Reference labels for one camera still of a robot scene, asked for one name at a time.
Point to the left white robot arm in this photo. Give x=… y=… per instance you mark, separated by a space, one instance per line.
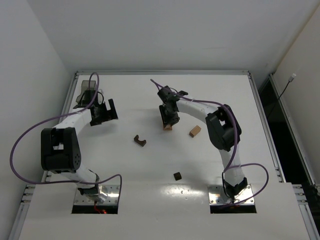
x=60 y=149

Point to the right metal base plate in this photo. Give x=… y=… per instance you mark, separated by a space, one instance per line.
x=217 y=197

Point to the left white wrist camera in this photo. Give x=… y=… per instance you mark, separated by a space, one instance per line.
x=100 y=96

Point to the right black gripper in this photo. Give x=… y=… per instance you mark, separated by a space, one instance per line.
x=170 y=118

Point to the long light wood block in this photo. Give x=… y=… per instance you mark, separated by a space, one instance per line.
x=195 y=131

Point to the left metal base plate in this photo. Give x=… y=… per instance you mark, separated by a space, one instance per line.
x=112 y=193

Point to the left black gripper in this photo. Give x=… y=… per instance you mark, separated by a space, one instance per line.
x=103 y=114

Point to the metal base plate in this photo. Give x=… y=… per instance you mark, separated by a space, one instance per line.
x=217 y=197
x=112 y=193

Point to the dark arch wood block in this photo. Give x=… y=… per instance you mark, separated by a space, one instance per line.
x=137 y=140

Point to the small dark wood cube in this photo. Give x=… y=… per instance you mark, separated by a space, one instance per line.
x=177 y=176

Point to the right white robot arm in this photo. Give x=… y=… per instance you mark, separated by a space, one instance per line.
x=223 y=131

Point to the clear plastic bin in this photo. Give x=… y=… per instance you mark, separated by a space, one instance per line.
x=87 y=91

